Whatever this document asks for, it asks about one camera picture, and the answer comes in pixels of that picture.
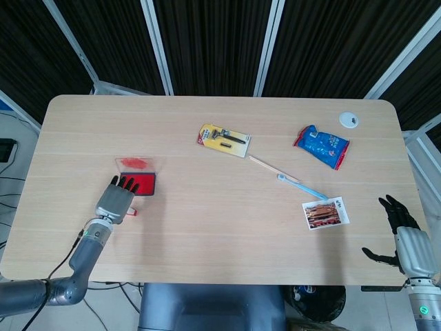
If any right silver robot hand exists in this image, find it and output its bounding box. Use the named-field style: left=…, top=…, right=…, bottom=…
left=361, top=194, right=436, bottom=277

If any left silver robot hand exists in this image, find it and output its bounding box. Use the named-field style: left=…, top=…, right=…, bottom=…
left=94, top=175, right=141, bottom=225

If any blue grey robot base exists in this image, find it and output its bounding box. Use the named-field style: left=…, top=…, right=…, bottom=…
left=137, top=283, right=287, bottom=331

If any red ink pad clear lid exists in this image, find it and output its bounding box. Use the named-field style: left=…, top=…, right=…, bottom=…
left=114, top=157, right=163, bottom=198

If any palace photo postcard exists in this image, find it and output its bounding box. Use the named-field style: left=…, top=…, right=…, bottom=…
left=302, top=196, right=350, bottom=232

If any black trash bin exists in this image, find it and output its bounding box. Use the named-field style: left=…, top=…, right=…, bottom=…
left=285, top=284, right=347, bottom=323

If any razor in yellow blister pack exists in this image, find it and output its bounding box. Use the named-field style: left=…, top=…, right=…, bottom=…
left=196, top=123, right=252, bottom=159

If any blue snack bag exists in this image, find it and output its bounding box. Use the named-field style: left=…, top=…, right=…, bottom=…
left=293, top=124, right=351, bottom=171

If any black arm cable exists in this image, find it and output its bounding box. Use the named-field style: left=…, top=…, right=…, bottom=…
left=20, top=228, right=85, bottom=331

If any blue handled wooden stick tool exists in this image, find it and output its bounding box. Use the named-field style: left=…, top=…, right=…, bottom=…
left=248, top=155, right=330, bottom=201

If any white round cable grommet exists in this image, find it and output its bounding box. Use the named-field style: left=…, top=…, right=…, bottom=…
left=338, top=112, right=360, bottom=129

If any white partition frame post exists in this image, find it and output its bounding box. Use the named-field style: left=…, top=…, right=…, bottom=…
left=140, top=0, right=175, bottom=96
left=41, top=0, right=101, bottom=94
left=254, top=0, right=287, bottom=97
left=364, top=12, right=441, bottom=100

